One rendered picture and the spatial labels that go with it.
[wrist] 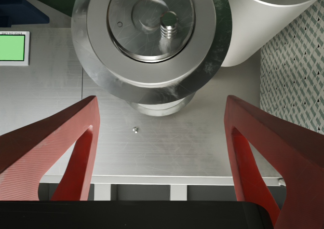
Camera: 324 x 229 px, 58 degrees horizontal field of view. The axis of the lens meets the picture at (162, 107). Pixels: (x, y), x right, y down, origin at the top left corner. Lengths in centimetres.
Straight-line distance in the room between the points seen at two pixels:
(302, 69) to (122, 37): 23
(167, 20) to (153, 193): 50
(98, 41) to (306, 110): 24
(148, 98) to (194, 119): 33
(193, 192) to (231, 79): 26
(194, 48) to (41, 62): 44
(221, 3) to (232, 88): 34
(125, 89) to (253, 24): 16
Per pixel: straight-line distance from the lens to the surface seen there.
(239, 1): 31
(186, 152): 59
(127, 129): 59
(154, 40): 25
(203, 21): 27
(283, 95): 43
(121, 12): 26
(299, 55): 40
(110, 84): 27
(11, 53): 67
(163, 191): 68
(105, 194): 62
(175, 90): 26
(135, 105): 51
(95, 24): 27
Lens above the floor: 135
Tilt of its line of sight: 4 degrees down
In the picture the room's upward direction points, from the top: 179 degrees counter-clockwise
